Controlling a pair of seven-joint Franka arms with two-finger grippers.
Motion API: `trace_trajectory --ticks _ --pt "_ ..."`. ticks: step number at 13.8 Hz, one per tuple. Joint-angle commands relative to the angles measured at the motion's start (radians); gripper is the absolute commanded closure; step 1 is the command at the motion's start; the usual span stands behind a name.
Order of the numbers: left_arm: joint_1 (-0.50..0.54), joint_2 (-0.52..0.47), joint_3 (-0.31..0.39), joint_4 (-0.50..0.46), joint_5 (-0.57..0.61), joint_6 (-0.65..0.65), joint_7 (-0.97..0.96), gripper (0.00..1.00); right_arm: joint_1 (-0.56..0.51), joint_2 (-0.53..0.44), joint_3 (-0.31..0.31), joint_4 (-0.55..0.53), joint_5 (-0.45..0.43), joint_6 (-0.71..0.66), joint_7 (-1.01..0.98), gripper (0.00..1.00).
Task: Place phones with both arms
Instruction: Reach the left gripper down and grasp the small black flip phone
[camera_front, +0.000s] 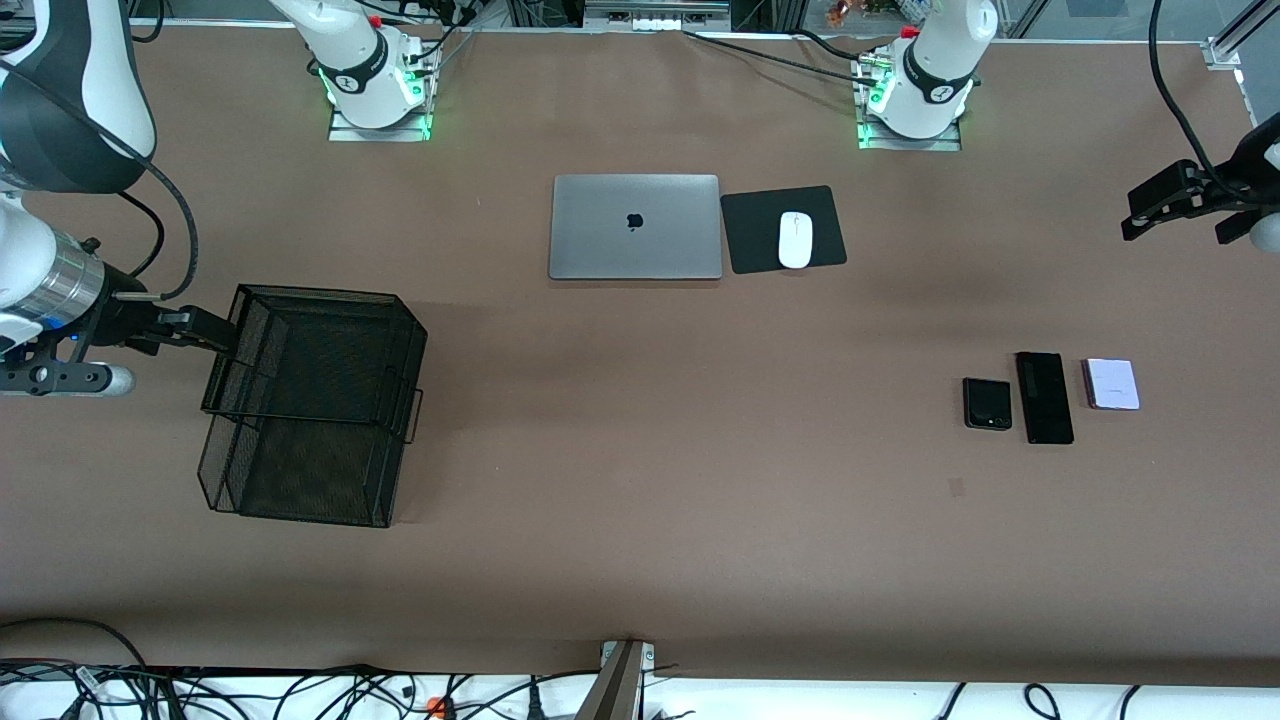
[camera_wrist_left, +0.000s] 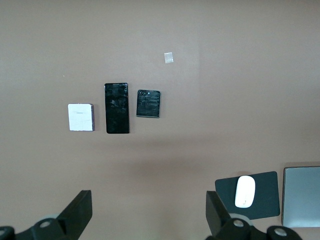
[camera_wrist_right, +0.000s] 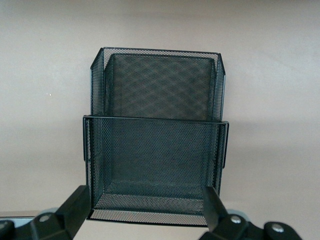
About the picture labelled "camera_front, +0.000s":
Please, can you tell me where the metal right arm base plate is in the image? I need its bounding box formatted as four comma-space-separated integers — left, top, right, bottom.
328, 98, 435, 143

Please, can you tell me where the white power strip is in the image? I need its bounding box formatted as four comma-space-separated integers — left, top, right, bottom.
583, 0, 733, 33

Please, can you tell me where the white computer mouse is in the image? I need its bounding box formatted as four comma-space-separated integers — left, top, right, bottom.
778, 210, 814, 270

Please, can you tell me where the silver closed laptop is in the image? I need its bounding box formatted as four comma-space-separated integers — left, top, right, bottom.
548, 174, 724, 282

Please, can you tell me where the black looped floor cable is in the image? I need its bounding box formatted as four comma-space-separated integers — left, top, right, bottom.
0, 617, 151, 691

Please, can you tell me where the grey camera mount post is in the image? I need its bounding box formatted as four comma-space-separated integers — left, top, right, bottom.
577, 640, 656, 720

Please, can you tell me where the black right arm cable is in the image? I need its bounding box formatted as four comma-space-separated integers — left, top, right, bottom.
0, 60, 201, 303

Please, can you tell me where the lavender white phone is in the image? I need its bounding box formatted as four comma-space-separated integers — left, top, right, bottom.
1081, 358, 1142, 412

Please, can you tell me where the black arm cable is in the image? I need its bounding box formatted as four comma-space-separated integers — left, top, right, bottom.
0, 60, 201, 303
1147, 0, 1229, 193

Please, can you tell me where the black table cable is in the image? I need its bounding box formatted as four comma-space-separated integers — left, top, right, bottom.
682, 30, 869, 81
790, 28, 863, 61

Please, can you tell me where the black mouse pad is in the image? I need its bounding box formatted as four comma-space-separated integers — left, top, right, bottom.
720, 185, 849, 276

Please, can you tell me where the long black smartphone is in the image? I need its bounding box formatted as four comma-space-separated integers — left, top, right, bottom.
1015, 351, 1076, 446

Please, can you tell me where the aluminium frame corner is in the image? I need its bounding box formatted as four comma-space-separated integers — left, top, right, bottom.
1203, 0, 1280, 71

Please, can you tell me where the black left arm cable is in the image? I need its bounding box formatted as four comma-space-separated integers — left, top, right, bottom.
1147, 0, 1229, 193

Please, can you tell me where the small black flip phone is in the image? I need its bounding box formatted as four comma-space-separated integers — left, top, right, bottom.
962, 377, 1013, 432

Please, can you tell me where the black two-tier wire mesh tray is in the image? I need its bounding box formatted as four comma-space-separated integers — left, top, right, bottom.
197, 284, 429, 529

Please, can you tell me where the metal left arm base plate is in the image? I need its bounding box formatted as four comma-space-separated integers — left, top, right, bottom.
857, 112, 964, 153

